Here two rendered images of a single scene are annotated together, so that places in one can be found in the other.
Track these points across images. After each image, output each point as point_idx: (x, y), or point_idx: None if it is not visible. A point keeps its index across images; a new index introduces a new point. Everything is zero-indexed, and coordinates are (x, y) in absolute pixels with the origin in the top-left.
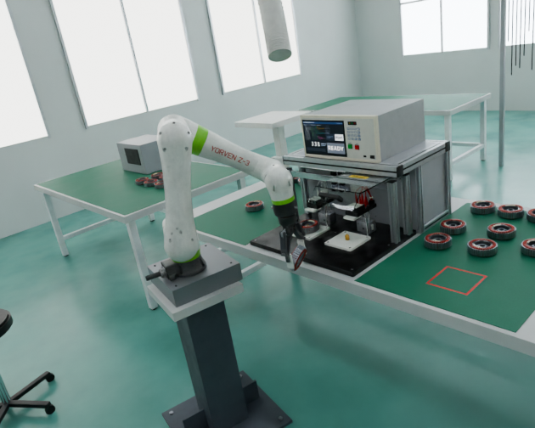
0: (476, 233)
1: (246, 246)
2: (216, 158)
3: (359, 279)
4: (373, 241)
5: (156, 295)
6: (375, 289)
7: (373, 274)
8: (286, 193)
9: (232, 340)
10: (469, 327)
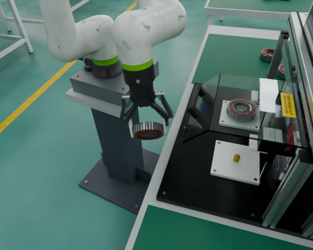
0: None
1: (189, 85)
2: None
3: (151, 210)
4: (252, 191)
5: None
6: (133, 238)
7: (169, 221)
8: (123, 56)
9: (122, 141)
10: None
